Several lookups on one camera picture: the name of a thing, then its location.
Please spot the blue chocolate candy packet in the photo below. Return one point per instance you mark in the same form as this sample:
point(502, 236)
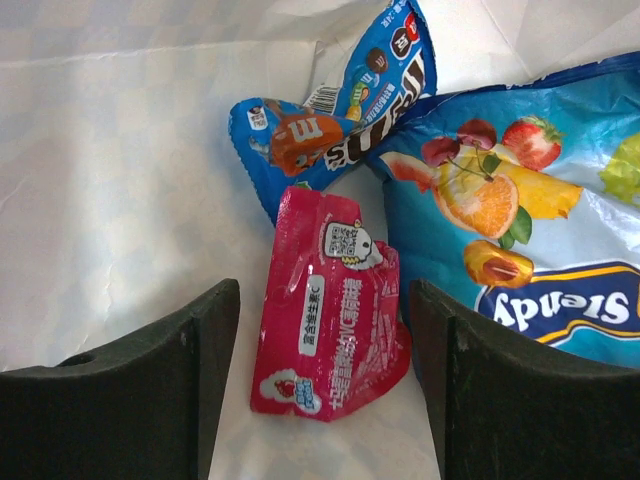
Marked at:
point(387, 71)

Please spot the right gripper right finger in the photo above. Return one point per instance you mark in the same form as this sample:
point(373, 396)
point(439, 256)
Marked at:
point(503, 406)

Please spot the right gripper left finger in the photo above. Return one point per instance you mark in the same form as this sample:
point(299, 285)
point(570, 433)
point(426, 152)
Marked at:
point(144, 406)

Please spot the red pink snack packet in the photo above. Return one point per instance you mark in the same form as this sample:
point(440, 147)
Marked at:
point(330, 340)

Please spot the blue snack packet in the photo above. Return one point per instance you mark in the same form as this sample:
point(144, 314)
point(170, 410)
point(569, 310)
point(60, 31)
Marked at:
point(522, 203)

